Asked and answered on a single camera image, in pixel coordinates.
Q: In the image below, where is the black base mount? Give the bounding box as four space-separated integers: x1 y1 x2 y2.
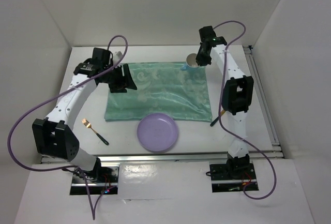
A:
62 167 119 183
205 163 257 181

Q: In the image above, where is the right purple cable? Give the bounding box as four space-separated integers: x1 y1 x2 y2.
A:
212 21 277 200

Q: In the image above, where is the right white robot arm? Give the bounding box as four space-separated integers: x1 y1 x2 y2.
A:
196 26 254 178

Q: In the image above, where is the right aluminium rail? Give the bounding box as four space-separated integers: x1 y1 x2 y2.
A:
243 46 283 156

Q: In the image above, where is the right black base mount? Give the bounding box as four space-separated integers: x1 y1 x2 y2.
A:
205 163 257 181

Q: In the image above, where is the blue and white mug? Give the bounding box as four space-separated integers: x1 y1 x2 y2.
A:
180 53 200 72

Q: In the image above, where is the purple plastic plate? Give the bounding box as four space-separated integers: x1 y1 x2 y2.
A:
137 113 178 153

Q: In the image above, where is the front aluminium rail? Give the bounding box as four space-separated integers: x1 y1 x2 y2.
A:
41 150 284 164

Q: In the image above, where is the gold knife dark handle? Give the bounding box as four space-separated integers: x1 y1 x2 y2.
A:
210 110 225 127

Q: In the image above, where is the gold fork dark handle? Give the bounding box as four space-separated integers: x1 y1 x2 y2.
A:
82 118 110 146

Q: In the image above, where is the aluminium rail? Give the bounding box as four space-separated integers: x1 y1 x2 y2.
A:
41 150 284 164
243 46 283 156

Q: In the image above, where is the green patterned cloth placemat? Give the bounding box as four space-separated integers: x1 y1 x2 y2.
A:
104 62 212 122

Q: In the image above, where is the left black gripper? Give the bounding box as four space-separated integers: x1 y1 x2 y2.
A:
99 63 137 93

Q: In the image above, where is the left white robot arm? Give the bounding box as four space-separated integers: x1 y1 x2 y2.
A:
32 48 137 182

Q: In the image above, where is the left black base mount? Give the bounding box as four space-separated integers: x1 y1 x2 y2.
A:
62 167 119 183

